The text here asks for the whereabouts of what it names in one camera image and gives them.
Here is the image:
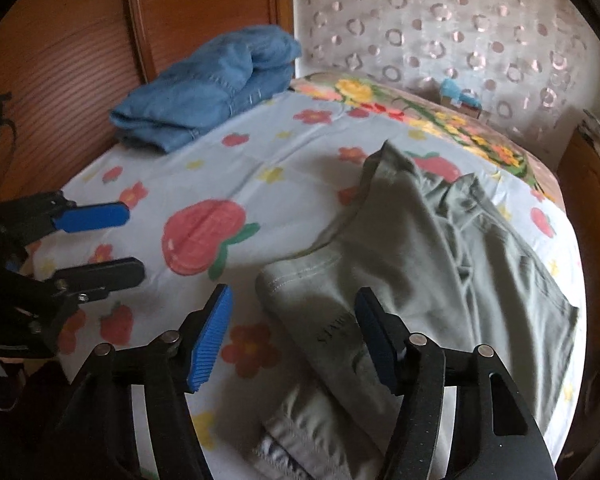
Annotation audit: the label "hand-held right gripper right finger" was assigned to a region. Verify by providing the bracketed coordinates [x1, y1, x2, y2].
[354, 287, 556, 480]

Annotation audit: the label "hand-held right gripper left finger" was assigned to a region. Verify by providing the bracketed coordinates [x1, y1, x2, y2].
[55, 282, 234, 480]

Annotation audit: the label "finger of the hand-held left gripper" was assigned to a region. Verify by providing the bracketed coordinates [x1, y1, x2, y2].
[10, 256, 146, 311]
[0, 191, 131, 246]

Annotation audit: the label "green pants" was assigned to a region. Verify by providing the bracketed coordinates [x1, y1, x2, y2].
[252, 139, 580, 480]

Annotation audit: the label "blue jeans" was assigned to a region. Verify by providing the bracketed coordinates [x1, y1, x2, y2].
[109, 25, 303, 155]

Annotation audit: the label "wooden headboard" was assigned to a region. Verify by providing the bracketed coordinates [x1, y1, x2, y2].
[0, 0, 296, 221]

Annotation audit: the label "white floral bedsheet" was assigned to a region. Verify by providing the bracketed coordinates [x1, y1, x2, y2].
[27, 72, 581, 480]

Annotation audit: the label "colourful floral blanket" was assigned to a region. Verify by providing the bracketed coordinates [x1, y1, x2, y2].
[290, 72, 561, 206]

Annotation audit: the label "small cardboard box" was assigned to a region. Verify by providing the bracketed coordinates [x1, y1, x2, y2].
[441, 94, 483, 118]

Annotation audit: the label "blue plastic bag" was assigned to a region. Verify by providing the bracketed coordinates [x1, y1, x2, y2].
[439, 78, 473, 103]

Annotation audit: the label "circle patterned curtain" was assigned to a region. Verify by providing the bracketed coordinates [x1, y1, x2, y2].
[290, 0, 600, 161]

